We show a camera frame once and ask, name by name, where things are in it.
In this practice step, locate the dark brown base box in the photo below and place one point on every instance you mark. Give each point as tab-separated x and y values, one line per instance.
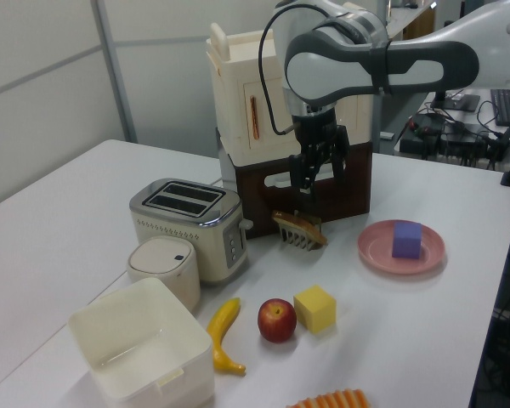
255	191

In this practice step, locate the yellow cube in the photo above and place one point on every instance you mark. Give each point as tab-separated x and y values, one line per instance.
316	310

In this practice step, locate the grey metal partition post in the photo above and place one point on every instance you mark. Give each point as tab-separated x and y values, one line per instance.
117	72

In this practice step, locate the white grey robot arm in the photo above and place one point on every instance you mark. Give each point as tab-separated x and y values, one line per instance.
408	64

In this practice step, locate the small cream lidded container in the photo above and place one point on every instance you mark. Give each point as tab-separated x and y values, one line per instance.
163	265

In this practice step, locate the yellow banana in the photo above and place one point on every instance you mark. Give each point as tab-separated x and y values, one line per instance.
222	331

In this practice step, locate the open cream plastic box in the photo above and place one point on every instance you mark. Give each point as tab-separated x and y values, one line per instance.
127	344

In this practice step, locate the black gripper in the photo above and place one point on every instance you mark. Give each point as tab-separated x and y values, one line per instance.
316	127

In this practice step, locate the purple cube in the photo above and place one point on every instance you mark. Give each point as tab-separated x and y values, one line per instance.
406	240

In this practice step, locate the orange striped bread roll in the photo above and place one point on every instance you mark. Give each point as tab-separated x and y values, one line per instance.
336	400

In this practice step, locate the brown bread slice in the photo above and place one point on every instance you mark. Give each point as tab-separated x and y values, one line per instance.
304	227

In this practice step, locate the pink plate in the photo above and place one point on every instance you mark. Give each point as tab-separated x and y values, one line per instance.
374	251

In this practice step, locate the black monitor stand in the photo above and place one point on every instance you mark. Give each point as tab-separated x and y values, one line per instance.
455	102

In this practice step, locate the metal toast rack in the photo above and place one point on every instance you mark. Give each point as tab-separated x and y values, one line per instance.
295	241

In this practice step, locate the red apple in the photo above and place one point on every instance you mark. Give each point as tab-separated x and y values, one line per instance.
276	321

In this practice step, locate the cream and chrome toaster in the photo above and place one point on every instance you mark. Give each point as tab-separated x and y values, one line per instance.
187	238

